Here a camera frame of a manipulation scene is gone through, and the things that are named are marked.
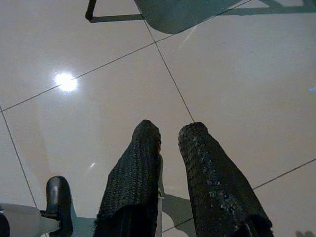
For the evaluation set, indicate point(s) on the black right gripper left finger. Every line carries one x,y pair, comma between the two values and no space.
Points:
133,177

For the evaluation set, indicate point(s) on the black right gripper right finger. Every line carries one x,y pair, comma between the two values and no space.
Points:
214,187

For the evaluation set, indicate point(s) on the black furniture leg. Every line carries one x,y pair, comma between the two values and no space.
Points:
90,10

